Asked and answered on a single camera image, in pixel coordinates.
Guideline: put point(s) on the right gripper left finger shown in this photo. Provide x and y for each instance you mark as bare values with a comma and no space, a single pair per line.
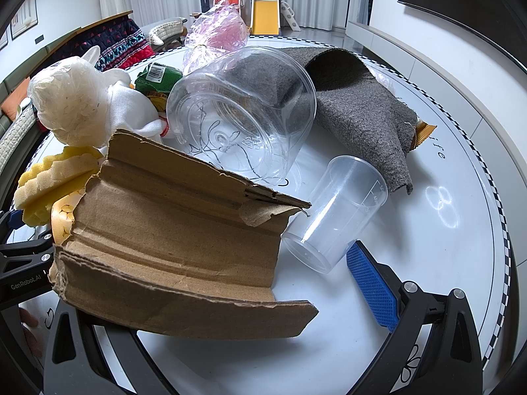
75,364

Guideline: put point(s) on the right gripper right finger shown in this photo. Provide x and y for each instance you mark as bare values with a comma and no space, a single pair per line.
432,346

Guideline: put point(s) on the yellow soybean milk cup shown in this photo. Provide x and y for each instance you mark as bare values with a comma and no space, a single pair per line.
62,215

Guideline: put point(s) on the torn brown cardboard piece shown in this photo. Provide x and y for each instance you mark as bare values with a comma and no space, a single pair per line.
166,243

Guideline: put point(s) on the white cotton glove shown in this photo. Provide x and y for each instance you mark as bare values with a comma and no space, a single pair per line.
114,105

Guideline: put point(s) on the small clear plastic cup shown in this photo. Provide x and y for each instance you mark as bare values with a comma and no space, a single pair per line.
343,202

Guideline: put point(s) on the green snack packet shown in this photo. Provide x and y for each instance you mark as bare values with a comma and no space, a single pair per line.
157,78

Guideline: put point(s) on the gold snack wrapper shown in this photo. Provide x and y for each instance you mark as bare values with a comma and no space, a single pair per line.
422,131

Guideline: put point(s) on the large clear plastic cup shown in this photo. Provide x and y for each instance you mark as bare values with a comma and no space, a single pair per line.
248,112

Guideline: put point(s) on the grey felt cloth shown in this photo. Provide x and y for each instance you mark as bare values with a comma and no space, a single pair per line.
350,103

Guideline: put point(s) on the pink plastic bag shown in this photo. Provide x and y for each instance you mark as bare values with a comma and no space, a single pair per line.
218,32

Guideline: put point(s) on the quilted sofa mat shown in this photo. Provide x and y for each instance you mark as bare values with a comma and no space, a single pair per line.
15,133

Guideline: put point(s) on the round white table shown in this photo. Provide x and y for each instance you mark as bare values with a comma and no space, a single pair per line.
448,236

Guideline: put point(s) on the orange cushion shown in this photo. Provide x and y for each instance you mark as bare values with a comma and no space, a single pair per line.
11,104

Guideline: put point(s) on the green sofa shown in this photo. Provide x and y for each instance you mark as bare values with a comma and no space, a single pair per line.
7,86

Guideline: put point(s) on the table with patterned blanket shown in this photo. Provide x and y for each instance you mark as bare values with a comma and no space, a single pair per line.
122,44

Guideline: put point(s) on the woven basket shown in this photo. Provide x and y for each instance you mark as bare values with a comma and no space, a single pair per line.
170,29

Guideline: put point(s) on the toy slide swing set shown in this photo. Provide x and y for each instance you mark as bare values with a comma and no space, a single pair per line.
263,17

